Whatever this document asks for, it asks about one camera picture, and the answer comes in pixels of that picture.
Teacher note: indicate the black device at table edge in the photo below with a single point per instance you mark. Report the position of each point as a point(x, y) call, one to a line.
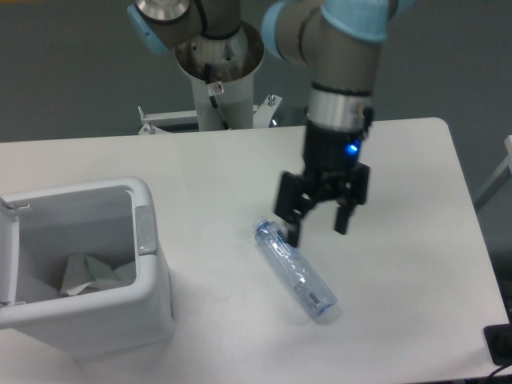
point(498, 339)

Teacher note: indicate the white frame at right edge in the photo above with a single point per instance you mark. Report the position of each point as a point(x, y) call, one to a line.
point(497, 179)

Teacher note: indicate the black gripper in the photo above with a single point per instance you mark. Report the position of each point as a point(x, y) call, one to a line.
point(332, 172)

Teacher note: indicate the clear plastic water bottle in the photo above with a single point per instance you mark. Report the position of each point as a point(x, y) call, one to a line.
point(294, 270)

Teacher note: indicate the white plastic wrapper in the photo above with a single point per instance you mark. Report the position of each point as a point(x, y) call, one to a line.
point(85, 274)

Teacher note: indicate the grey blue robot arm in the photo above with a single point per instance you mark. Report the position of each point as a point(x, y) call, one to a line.
point(340, 41)

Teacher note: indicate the white open trash can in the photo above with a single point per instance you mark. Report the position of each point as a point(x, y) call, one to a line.
point(112, 220)

